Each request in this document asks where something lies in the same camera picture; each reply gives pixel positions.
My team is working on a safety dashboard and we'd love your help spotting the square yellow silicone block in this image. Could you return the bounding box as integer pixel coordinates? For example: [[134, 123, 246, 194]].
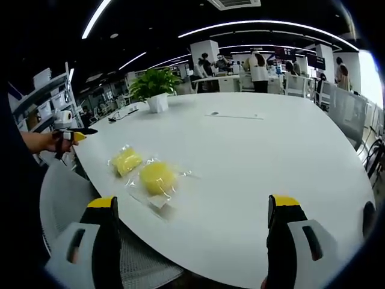
[[107, 144, 151, 179]]

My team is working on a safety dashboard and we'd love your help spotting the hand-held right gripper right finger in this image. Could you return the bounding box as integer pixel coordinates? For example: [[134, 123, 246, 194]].
[[265, 194, 347, 289]]

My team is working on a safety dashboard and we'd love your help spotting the person's left hand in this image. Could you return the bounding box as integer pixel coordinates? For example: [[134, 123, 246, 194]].
[[35, 131, 79, 154]]

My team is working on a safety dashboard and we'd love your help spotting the white mesh office chair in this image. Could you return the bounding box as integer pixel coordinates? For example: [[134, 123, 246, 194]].
[[39, 160, 185, 289]]

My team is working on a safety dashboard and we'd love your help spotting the round yellow silicone block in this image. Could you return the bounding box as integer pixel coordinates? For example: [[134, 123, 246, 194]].
[[125, 157, 200, 218]]

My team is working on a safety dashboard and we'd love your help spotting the white office desk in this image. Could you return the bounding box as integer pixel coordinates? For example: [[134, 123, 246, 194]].
[[191, 73, 250, 93]]

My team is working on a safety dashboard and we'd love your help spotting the table cable cover plate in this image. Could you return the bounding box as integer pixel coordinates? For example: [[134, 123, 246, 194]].
[[205, 111, 265, 120]]

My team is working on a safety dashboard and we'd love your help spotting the grey mesh office chair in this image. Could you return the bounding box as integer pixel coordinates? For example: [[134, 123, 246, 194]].
[[327, 85, 369, 151]]

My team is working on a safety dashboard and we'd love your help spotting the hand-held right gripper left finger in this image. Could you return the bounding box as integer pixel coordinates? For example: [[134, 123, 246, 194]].
[[45, 196, 124, 289]]

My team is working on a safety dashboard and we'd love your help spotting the potted green plant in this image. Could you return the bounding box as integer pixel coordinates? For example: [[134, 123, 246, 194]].
[[128, 67, 183, 114]]

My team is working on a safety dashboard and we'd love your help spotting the metal storage shelf with boxes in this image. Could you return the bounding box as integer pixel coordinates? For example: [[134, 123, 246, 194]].
[[8, 61, 85, 166]]

